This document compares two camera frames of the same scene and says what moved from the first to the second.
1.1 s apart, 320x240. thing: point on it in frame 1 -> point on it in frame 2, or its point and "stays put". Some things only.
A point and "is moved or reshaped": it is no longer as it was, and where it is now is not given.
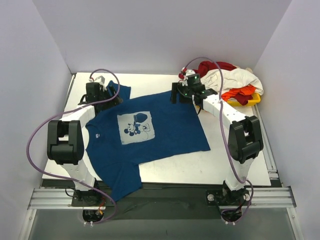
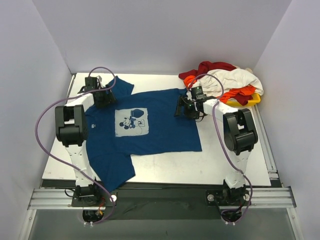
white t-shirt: [231, 79] stays put
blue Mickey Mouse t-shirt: [124, 135] is moved or reshaped
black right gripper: [175, 93] -> [181, 106]
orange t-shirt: [247, 90] stays put
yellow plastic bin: [256, 99] stays put
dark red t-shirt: [243, 98] stays put
